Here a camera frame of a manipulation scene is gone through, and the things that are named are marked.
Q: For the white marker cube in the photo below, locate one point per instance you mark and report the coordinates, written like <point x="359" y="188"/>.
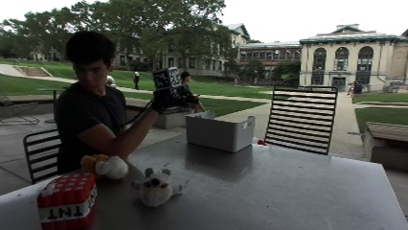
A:
<point x="166" y="78"/>

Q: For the yellow and white plush toy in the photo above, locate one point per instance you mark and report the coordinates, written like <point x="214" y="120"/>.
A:
<point x="107" y="165"/>

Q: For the white raccoon plush toy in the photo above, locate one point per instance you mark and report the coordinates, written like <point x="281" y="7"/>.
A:
<point x="156" y="189"/>

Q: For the folding lounge chair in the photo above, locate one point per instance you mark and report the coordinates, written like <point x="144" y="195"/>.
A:
<point x="16" y="110"/>

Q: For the brick building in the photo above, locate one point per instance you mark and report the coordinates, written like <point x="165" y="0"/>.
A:
<point x="270" y="59"/>

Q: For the the person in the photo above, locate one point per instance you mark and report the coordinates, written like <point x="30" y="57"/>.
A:
<point x="87" y="111"/>

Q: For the round outdoor table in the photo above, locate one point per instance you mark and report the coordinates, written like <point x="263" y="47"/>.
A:
<point x="52" y="96"/>

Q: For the black slatted metal chair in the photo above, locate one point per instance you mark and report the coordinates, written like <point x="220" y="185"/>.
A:
<point x="42" y="155"/>
<point x="302" y="119"/>

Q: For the grey plastic bin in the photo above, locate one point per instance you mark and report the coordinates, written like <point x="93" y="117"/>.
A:
<point x="218" y="132"/>

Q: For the small red object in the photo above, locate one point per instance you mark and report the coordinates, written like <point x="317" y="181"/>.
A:
<point x="261" y="142"/>

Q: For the red cube plush toy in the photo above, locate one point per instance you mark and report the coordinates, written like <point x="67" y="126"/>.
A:
<point x="67" y="202"/>

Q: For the concrete bench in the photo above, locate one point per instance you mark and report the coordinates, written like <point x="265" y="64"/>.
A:
<point x="384" y="143"/>
<point x="170" y="116"/>

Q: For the large green tree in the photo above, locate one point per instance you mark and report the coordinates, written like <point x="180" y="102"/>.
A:
<point x="140" y="28"/>

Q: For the cream arched-window building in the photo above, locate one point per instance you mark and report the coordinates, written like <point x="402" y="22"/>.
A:
<point x="351" y="57"/>

